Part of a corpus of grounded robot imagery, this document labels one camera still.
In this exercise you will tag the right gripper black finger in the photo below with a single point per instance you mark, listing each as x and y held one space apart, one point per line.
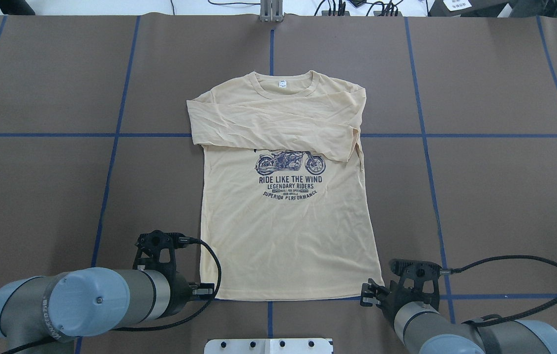
372 294

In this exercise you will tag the brown black box device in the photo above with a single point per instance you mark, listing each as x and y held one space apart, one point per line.
467 8

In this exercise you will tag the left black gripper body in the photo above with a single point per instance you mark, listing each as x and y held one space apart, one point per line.
180 292

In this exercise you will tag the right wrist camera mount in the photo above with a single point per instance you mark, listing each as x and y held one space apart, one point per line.
419 278

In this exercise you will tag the aluminium frame post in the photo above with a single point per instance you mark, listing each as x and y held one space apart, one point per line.
271 11

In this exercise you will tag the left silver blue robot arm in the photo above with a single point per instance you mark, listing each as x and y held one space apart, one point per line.
44 314

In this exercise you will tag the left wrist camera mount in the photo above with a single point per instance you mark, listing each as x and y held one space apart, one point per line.
156 250

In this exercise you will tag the cream long-sleeve graphic shirt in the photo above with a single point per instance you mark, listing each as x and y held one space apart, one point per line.
284 200

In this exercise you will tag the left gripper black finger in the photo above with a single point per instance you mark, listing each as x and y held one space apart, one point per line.
202 290

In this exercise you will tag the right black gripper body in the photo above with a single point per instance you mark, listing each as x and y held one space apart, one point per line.
389 301

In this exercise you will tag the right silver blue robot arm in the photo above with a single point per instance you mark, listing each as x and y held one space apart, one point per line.
423 330

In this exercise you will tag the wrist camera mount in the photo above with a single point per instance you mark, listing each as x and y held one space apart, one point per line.
419 278
156 250

